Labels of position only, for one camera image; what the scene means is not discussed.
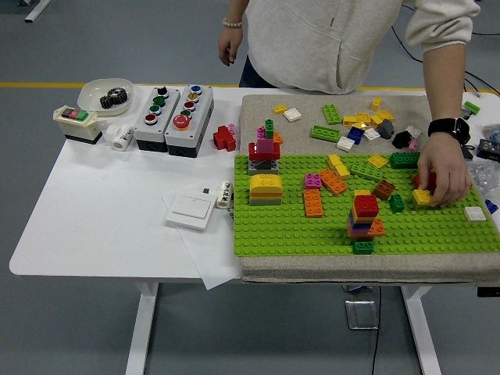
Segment person's left hand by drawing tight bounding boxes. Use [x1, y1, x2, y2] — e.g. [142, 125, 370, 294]
[416, 133, 473, 209]

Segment person's right hand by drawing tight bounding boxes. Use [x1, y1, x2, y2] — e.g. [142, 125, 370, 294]
[217, 25, 245, 67]

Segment red rounded brick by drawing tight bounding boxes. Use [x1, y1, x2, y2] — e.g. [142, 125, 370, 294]
[412, 173, 438, 192]

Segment dark green long brick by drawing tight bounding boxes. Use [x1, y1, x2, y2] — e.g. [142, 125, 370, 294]
[389, 151, 422, 170]

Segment dark green square brick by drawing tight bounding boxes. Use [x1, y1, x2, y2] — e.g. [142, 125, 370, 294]
[388, 193, 406, 214]

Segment brown square brick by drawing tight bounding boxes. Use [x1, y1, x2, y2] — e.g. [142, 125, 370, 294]
[373, 180, 396, 202]

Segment lime long brick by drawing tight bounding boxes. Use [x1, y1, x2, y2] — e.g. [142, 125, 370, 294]
[350, 160, 386, 183]
[322, 103, 344, 125]

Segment red square brick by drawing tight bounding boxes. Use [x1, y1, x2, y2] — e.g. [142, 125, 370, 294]
[353, 194, 380, 218]

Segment black brick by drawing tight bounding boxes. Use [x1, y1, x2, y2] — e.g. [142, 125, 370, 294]
[391, 131, 413, 149]

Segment grey brick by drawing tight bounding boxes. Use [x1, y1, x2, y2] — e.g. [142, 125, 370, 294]
[377, 119, 395, 140]

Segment red brick cluster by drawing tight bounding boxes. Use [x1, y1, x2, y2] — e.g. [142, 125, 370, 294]
[212, 124, 238, 152]

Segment brick tower with green base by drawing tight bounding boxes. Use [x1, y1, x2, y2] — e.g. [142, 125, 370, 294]
[346, 189, 387, 255]

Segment brick tower with grey base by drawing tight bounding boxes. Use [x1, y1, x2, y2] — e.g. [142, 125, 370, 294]
[247, 118, 281, 176]

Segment pink square brick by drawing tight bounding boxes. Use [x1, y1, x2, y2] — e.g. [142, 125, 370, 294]
[302, 173, 323, 191]

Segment yellow domed brick stack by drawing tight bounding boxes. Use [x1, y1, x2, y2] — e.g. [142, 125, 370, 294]
[248, 173, 284, 206]

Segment green baseplate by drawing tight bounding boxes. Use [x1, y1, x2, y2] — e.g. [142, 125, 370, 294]
[233, 151, 500, 258]

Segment clear plastic bag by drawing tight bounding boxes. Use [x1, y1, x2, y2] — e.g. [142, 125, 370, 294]
[468, 160, 500, 196]

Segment black wristwatch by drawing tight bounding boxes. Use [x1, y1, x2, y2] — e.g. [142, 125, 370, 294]
[427, 116, 472, 138]

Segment black box with yellow dots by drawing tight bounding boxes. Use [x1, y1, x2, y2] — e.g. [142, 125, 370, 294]
[476, 138, 500, 161]

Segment grey emergency-stop control box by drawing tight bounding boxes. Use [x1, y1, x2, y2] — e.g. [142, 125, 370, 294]
[164, 84, 215, 159]

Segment person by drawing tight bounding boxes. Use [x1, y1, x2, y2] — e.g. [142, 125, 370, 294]
[217, 0, 482, 209]

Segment grey four-button control box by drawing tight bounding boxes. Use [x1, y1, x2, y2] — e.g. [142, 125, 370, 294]
[134, 85, 181, 152]

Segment black metal gear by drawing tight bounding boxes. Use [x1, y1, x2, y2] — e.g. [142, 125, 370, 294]
[99, 87, 130, 110]

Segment lime long plate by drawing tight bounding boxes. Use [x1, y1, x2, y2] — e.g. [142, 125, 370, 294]
[310, 124, 341, 142]

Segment grey-brown foam mat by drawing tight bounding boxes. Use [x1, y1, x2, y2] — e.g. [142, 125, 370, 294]
[238, 94, 500, 284]

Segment white pipe fitting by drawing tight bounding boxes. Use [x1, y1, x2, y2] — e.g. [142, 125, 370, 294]
[105, 123, 135, 152]

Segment white bowl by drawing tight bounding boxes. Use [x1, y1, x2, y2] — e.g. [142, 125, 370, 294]
[77, 77, 134, 117]

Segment white labelled tube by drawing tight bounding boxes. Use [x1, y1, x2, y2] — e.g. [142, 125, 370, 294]
[215, 180, 234, 209]

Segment white table leg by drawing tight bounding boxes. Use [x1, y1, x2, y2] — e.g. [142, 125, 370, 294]
[124, 281, 160, 375]
[400, 284, 442, 375]

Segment silver floor outlet box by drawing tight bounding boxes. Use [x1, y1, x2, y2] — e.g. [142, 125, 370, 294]
[345, 298, 380, 331]

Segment white furniture foot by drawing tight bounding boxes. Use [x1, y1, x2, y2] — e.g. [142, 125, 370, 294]
[23, 0, 52, 23]

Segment white paper sheet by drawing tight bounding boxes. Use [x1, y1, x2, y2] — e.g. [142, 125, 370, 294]
[161, 193, 242, 291]

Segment long black floor cable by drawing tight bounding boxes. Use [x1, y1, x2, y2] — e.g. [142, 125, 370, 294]
[390, 25, 500, 97]

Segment white wall switch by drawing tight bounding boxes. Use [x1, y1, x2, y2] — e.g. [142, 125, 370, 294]
[163, 193, 215, 231]

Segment white red-green switch box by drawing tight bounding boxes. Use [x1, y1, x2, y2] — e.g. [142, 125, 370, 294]
[52, 105, 103, 145]

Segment black cable under table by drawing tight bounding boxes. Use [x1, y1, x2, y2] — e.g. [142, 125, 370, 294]
[370, 286, 384, 375]

